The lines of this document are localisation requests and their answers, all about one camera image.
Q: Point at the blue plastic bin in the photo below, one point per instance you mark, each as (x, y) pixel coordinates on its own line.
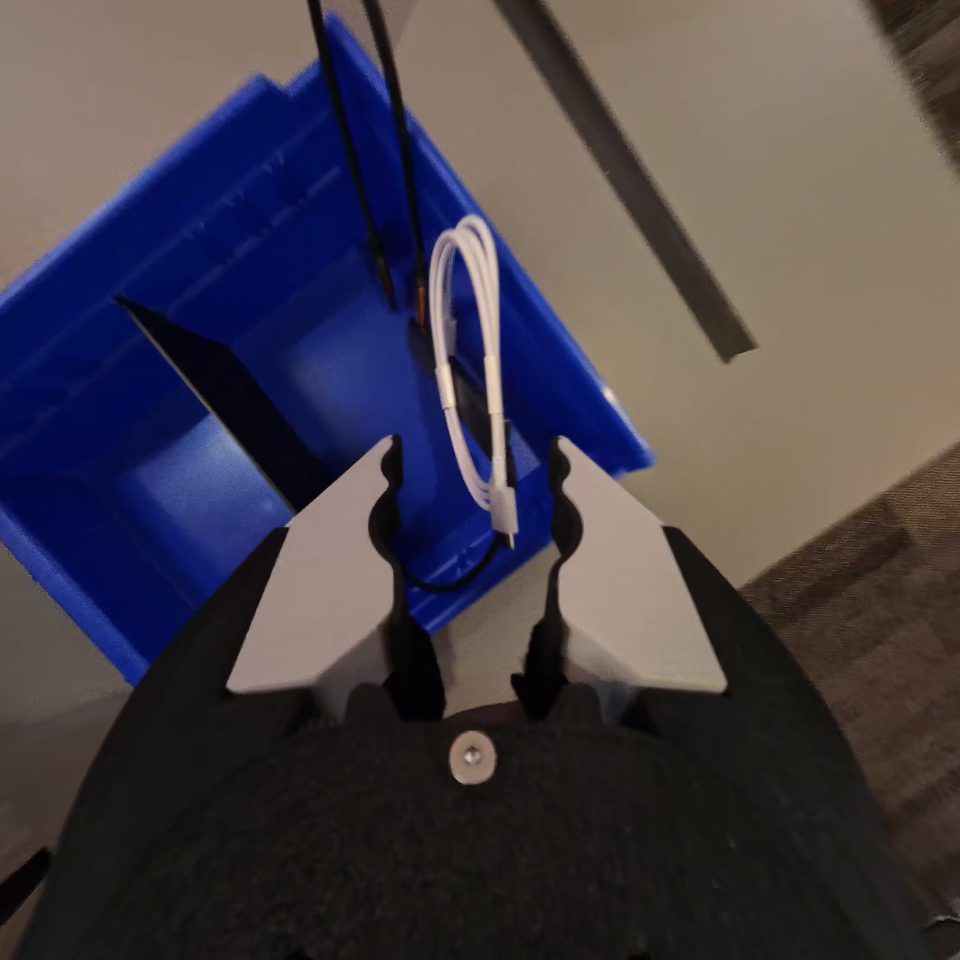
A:
(225, 225)

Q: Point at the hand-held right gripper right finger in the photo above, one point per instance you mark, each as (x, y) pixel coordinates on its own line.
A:
(637, 600)

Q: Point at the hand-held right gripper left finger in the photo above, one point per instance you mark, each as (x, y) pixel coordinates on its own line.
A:
(322, 600)

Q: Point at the black bin divider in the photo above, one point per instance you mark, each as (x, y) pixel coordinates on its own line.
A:
(225, 390)

